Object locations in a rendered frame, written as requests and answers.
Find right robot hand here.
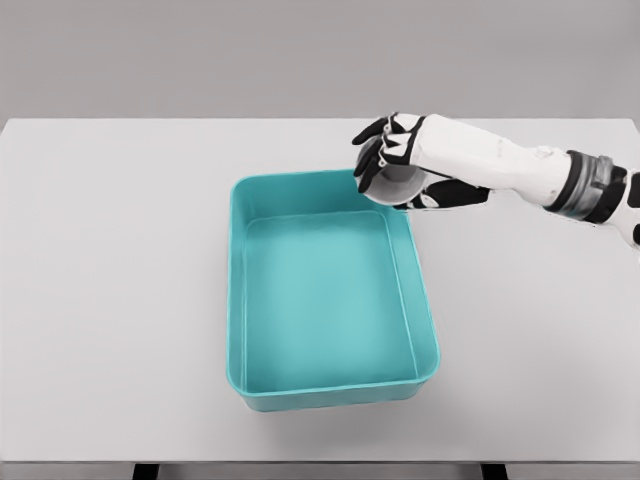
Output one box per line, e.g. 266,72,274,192
351,112,492,212

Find teal plastic basket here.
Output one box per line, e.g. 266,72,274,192
225,168,443,414

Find white paper cup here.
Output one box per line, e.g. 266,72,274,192
356,136,427,208

